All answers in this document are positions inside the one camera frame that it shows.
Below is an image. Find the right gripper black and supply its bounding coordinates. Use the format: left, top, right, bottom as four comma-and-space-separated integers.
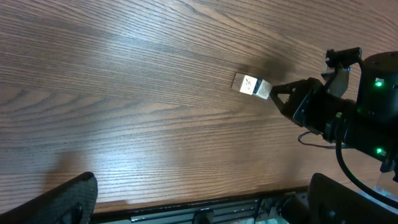
270, 78, 355, 140

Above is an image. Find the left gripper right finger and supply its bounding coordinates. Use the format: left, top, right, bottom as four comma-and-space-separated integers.
308, 173, 397, 224

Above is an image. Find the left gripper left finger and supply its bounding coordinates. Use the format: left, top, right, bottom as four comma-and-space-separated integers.
1, 172, 98, 224

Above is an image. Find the yellow block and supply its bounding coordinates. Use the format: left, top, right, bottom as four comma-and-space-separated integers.
231, 73, 257, 95

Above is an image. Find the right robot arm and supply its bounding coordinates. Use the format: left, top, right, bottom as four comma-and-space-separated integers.
270, 47, 397, 172

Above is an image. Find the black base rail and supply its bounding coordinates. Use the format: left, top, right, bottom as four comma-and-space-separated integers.
90, 187, 308, 224

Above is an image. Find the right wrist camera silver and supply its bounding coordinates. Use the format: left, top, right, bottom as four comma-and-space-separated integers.
321, 47, 362, 98

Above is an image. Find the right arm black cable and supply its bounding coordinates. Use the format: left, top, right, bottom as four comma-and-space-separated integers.
297, 124, 398, 210

